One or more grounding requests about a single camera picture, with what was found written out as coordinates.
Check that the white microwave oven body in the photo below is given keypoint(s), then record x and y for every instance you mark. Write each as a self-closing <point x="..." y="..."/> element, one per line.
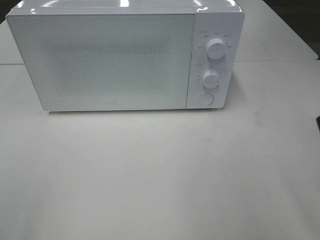
<point x="222" y="18"/>

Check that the white round knob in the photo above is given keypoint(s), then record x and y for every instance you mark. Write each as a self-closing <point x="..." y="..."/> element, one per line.
<point x="215" y="47"/>
<point x="210" y="79"/>

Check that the white round door button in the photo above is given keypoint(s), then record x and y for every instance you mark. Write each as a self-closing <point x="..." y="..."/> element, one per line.
<point x="206" y="99"/>

